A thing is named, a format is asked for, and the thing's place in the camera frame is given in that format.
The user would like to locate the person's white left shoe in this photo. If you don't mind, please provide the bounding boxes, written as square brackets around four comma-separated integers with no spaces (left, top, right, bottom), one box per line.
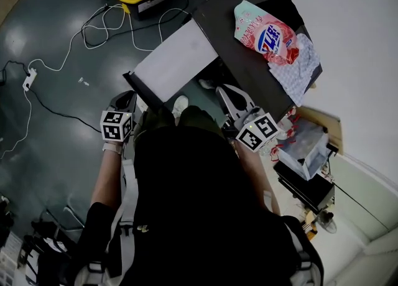
[172,95,190,119]

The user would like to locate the dark grey washing machine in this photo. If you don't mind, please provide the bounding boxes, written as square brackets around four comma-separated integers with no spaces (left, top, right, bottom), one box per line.
[192,0,324,121]

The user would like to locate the person's left forearm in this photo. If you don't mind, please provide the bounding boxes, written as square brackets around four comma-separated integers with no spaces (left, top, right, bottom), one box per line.
[90,150,125,210]

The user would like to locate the white power strip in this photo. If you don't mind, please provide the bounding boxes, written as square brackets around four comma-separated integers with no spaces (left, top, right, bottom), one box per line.
[22,67,39,92]

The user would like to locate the person's black shirt torso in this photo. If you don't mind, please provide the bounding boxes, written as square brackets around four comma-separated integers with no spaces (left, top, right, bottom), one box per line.
[74,124,325,286]

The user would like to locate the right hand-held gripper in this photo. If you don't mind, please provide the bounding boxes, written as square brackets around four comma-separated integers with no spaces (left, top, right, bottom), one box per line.
[215,84,280,153]

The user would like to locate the black cable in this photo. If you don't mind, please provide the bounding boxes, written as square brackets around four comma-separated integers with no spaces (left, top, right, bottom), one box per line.
[0,0,190,134]

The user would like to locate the checkered white cloth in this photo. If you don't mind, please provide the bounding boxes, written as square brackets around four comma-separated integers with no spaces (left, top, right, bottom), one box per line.
[267,33,322,108]

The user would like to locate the clear plastic bag red items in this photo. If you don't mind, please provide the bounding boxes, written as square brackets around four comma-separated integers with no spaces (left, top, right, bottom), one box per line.
[269,106,331,181]

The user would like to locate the black appliance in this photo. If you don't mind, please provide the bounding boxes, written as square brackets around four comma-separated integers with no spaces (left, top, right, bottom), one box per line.
[273,159,336,215]

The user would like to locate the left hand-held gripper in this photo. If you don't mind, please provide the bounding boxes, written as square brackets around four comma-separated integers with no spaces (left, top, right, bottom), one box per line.
[99,90,138,143]

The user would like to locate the white harness straps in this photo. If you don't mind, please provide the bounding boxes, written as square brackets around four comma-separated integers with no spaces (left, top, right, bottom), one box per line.
[73,159,321,286]

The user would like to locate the white wristband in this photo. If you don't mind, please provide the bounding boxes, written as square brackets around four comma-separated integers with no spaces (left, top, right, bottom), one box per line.
[102,142,124,155]

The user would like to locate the pink detergent bag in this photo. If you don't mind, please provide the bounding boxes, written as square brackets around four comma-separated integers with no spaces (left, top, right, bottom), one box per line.
[233,0,301,65]

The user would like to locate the white cable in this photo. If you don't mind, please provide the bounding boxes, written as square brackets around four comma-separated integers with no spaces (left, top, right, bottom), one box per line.
[0,2,191,160]

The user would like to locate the person's green trouser legs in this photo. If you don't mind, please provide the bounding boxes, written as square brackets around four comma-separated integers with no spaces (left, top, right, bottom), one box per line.
[132,105,225,142]

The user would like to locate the cardboard box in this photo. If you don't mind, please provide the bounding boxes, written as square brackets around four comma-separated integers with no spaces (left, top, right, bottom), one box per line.
[297,105,344,156]

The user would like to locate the person's right forearm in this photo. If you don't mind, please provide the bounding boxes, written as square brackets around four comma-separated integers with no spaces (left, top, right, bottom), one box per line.
[233,139,282,216]

